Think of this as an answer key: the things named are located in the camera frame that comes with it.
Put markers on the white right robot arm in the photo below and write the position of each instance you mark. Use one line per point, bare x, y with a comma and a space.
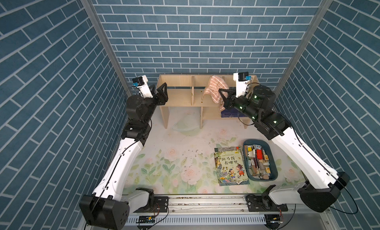
323, 184

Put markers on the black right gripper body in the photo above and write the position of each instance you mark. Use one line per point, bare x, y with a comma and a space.
231, 103

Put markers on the dark blue book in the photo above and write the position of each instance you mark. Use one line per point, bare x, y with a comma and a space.
232, 113

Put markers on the light wooden bookshelf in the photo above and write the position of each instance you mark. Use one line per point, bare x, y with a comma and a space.
187, 90

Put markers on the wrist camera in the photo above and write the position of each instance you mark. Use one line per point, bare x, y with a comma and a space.
141, 83
242, 80

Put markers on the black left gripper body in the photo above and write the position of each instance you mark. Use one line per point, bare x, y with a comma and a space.
159, 101

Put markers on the illustrated children's picture book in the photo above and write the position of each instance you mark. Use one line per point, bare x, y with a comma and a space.
229, 166

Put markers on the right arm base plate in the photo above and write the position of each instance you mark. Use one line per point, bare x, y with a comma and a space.
264, 204

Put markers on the pink striped fluffy cloth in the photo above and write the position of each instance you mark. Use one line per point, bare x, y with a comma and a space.
212, 89

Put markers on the floral table mat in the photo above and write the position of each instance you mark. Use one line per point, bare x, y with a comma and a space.
179, 158

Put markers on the teal storage tray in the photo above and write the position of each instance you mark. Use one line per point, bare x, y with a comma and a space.
259, 170

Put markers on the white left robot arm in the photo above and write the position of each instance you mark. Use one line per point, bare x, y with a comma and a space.
107, 207

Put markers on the aluminium mounting rail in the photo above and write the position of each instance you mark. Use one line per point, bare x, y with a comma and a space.
225, 204

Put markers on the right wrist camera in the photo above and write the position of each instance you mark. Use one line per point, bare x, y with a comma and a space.
242, 80

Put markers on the white vented cable duct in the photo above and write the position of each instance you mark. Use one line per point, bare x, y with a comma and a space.
189, 220

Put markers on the green circuit board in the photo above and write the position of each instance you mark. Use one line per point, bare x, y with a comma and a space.
145, 220

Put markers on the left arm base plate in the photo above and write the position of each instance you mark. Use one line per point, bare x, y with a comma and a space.
159, 205

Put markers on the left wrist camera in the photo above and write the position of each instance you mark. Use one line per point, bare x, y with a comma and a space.
141, 83

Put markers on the red item in tray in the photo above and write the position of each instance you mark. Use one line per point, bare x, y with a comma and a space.
259, 154

